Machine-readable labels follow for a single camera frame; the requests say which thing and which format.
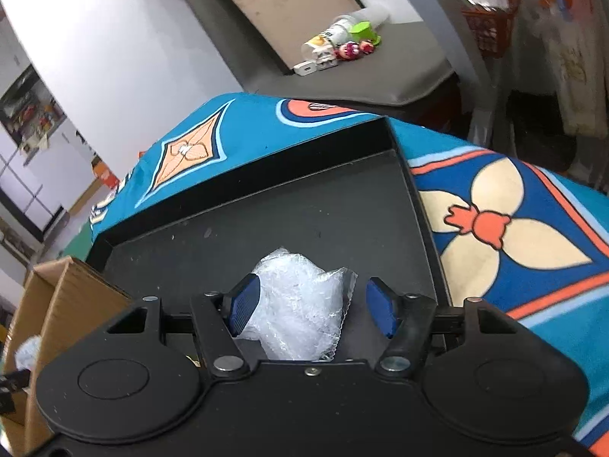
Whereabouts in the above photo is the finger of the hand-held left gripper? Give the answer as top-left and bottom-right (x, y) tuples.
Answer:
(0, 368), (37, 412)

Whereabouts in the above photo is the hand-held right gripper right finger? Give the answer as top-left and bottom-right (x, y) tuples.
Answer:
(365, 276), (518, 373)

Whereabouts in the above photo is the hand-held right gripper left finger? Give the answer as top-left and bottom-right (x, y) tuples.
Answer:
(105, 273), (262, 376)

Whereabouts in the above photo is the grey fluffy plush toy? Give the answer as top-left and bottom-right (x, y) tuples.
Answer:
(14, 336), (45, 369)

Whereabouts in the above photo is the clear plastic bag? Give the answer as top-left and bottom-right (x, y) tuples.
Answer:
(235, 248), (359, 363)

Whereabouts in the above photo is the brown cardboard box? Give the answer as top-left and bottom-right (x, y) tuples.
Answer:
(0, 256), (134, 457)

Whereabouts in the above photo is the black shallow tray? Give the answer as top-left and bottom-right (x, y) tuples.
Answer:
(86, 117), (453, 363)

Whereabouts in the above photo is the printed teal blanket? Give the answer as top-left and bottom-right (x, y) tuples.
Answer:
(64, 93), (609, 457)

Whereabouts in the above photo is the orange carton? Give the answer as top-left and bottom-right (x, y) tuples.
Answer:
(92, 162), (120, 187)

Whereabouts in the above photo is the grey padded bench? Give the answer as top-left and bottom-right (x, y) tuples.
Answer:
(171, 0), (455, 105)

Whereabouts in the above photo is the grey metal table leg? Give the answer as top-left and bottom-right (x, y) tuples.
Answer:
(411, 0), (512, 153)

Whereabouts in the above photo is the green plastic toy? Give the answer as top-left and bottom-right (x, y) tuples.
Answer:
(351, 21), (382, 46)

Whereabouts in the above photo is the orange plastic basket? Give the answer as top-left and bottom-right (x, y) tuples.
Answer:
(461, 0), (520, 58)

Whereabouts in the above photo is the hanging translucent plastic bag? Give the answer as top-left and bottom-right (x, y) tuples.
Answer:
(533, 0), (609, 139)

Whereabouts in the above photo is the brown board with black frame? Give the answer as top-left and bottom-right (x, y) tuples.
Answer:
(193, 0), (367, 74)

